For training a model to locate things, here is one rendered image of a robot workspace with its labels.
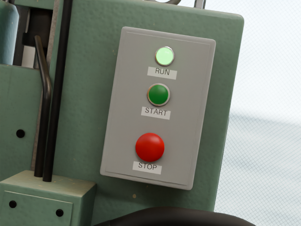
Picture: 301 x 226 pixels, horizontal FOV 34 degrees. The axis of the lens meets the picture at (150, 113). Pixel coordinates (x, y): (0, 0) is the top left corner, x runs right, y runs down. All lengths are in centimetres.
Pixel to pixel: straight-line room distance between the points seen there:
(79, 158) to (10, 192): 10
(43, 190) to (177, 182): 14
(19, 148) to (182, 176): 24
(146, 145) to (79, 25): 17
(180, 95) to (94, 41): 14
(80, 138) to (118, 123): 9
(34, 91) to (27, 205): 17
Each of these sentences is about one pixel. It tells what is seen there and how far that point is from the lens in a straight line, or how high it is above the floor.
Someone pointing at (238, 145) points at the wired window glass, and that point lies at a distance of 205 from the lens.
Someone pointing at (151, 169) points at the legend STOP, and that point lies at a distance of 52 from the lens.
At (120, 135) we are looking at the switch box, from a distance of 52.
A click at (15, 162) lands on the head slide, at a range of 66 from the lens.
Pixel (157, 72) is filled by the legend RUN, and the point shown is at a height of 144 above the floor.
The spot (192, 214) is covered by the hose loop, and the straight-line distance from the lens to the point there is 55.
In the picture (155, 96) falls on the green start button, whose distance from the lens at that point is 51.
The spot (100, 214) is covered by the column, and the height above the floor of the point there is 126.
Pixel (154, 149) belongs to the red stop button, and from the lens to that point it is 51.
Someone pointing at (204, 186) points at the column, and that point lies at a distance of 58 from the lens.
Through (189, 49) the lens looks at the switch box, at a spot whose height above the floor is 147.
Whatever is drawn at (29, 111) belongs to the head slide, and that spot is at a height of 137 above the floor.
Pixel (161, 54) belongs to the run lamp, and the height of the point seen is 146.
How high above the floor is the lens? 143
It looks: 3 degrees down
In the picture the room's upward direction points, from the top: 9 degrees clockwise
